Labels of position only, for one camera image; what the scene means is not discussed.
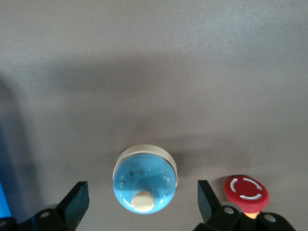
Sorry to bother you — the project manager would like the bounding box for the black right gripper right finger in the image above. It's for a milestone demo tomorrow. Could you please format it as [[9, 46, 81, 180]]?
[[194, 180, 295, 231]]

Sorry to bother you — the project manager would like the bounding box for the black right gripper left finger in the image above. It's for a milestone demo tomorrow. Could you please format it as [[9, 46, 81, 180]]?
[[0, 181, 90, 231]]

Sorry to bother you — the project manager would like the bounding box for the blue dome bell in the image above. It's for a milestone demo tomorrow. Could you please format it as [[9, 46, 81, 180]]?
[[112, 143, 179, 215]]

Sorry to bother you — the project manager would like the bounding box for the blue plastic tray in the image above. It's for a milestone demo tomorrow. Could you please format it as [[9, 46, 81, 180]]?
[[0, 168, 13, 218]]

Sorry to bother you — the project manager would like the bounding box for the red yellow emergency stop button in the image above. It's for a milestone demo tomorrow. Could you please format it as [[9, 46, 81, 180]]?
[[223, 175, 270, 219]]

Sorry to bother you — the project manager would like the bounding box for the brown table mat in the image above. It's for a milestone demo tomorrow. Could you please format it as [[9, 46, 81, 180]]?
[[0, 0, 308, 231]]

